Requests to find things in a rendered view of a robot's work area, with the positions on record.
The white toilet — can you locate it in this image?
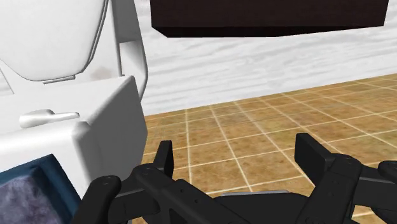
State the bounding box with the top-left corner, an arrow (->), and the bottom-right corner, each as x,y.
0,0 -> 149,199

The dark blue box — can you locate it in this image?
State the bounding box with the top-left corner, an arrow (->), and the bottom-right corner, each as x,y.
0,154 -> 82,224

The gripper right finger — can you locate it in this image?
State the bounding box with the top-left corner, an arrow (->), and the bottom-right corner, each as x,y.
293,132 -> 397,224

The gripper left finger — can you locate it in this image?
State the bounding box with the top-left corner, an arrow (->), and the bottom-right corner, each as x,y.
71,140 -> 249,224

